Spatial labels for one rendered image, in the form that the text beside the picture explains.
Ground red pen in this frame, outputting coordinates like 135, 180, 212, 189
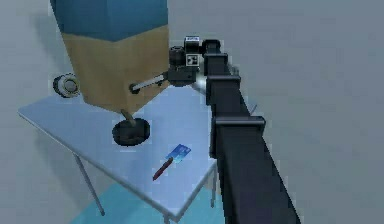
152, 156, 175, 182

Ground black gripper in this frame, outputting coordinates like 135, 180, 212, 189
128, 45, 198, 95

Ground tan box with blue top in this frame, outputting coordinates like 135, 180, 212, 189
49, 0, 170, 114

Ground blue card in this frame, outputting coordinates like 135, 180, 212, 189
165, 143, 193, 165

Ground pale blue grey table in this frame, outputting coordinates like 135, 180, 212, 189
17, 79, 259, 224

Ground black round pan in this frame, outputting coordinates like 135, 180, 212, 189
111, 109, 151, 147

